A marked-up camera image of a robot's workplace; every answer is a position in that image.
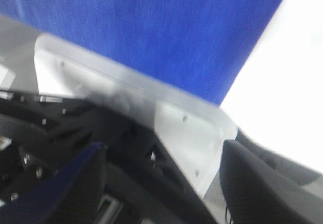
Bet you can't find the blue microfiber towel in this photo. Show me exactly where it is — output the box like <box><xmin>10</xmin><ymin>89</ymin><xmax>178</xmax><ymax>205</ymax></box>
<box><xmin>0</xmin><ymin>0</ymin><xmax>295</xmax><ymax>224</ymax></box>

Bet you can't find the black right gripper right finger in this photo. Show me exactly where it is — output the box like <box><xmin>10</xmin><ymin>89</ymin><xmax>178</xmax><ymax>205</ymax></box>
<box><xmin>219</xmin><ymin>140</ymin><xmax>322</xmax><ymax>223</ymax></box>

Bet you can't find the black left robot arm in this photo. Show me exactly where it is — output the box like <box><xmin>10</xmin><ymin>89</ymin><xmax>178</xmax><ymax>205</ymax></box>
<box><xmin>1</xmin><ymin>90</ymin><xmax>215</xmax><ymax>223</ymax></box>

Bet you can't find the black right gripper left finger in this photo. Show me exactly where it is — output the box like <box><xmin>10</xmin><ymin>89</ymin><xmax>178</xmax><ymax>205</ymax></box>
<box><xmin>45</xmin><ymin>143</ymin><xmax>106</xmax><ymax>223</ymax></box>

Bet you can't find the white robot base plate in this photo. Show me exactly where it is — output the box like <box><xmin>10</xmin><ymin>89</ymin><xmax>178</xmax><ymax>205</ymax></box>
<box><xmin>34</xmin><ymin>33</ymin><xmax>238</xmax><ymax>197</ymax></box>

